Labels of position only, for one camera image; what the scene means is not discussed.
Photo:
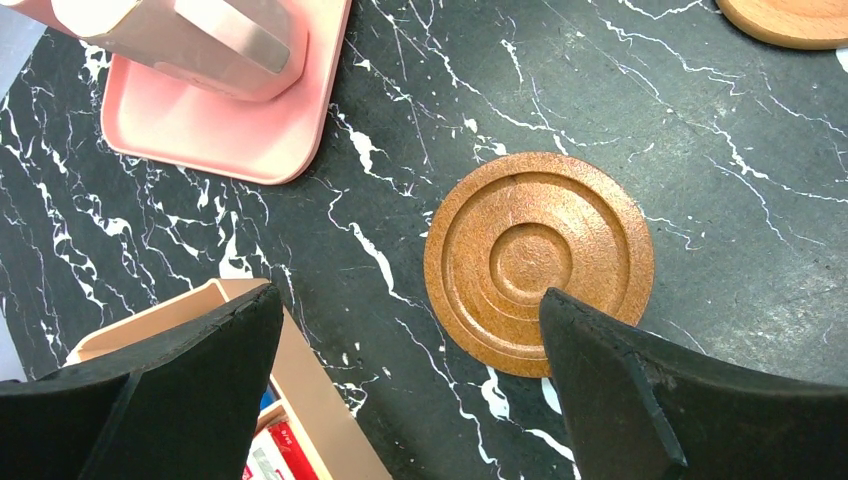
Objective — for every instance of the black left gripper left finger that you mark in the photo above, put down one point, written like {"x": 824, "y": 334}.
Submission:
{"x": 182, "y": 404}

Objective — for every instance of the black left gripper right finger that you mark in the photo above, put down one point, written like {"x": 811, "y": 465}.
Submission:
{"x": 637, "y": 406}

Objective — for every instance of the brown grooved wooden coaster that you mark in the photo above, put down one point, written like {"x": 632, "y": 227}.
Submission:
{"x": 518, "y": 226}

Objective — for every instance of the pink serving tray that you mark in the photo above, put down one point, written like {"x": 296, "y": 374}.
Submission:
{"x": 146, "y": 113}

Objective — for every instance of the plain brown coaster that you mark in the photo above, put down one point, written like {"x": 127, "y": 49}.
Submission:
{"x": 796, "y": 24}

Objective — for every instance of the orange desk organiser box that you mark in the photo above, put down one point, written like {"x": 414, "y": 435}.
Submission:
{"x": 304, "y": 429}

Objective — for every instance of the pink mug large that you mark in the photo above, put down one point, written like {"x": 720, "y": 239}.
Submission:
{"x": 249, "y": 50}

